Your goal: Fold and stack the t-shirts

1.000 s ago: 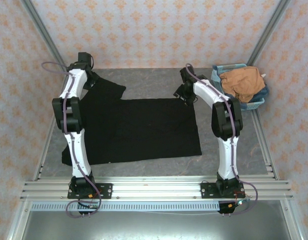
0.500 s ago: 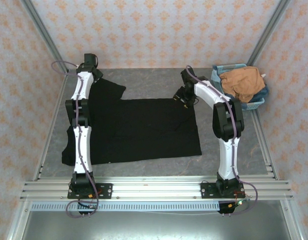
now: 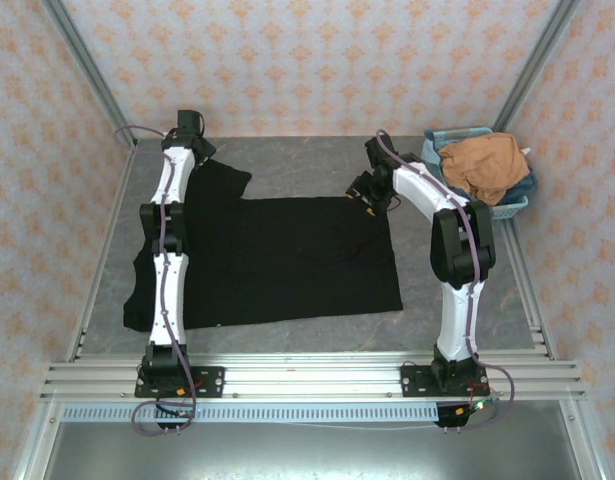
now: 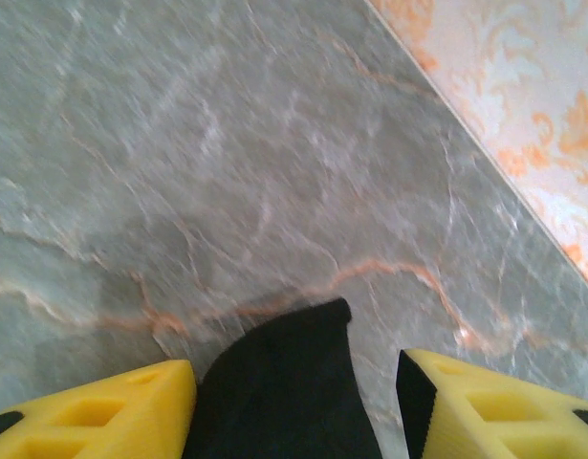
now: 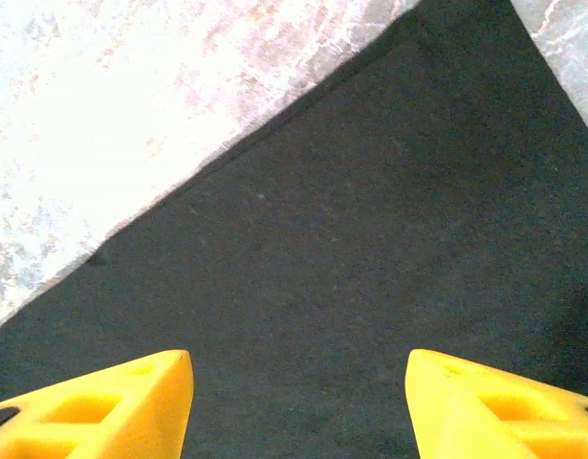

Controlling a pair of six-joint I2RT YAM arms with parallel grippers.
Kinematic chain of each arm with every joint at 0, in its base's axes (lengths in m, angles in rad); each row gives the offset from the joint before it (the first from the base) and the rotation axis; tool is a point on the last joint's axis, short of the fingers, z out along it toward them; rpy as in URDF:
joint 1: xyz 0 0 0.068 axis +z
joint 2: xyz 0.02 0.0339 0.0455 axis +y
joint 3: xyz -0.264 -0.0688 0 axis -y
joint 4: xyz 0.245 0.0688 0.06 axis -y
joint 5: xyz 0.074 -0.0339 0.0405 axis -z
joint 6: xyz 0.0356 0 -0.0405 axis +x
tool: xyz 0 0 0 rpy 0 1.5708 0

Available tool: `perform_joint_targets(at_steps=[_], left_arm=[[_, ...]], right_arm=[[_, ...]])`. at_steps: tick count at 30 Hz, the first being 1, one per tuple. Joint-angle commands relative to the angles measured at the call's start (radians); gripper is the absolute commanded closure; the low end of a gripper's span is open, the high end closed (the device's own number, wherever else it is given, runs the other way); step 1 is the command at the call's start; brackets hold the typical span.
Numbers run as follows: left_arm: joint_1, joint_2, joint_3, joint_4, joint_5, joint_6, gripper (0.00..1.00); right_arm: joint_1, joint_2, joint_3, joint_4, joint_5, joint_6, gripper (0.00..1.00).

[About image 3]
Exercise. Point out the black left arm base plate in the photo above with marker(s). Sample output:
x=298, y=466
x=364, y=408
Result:
x=212, y=382

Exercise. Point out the light blue perforated plastic basket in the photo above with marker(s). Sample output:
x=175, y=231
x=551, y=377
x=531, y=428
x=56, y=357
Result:
x=507, y=212

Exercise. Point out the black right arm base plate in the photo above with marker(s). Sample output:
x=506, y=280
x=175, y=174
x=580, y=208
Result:
x=414, y=380

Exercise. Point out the aluminium frame post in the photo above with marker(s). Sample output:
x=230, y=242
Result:
x=537, y=60
x=34, y=445
x=87, y=65
x=587, y=445

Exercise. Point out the steel sheet shelf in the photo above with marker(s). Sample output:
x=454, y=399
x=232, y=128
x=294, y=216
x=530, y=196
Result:
x=312, y=455

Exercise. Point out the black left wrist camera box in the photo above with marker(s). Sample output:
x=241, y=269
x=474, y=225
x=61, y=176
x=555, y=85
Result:
x=189, y=121

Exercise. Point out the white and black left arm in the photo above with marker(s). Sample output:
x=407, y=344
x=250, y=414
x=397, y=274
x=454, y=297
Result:
x=167, y=295

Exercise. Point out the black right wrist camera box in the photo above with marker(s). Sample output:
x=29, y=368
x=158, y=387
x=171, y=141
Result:
x=359, y=185

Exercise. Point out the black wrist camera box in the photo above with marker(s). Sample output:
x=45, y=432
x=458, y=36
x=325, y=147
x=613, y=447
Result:
x=189, y=121
x=359, y=185

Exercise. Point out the small circuit board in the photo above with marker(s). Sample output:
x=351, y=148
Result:
x=184, y=412
x=482, y=404

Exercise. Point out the black floral print t-shirt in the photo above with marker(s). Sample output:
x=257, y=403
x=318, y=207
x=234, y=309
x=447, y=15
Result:
x=287, y=260

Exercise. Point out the orange t-shirt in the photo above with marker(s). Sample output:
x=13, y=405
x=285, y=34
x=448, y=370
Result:
x=487, y=165

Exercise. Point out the aluminium front mounting beam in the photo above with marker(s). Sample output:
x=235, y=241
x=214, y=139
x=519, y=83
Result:
x=312, y=375

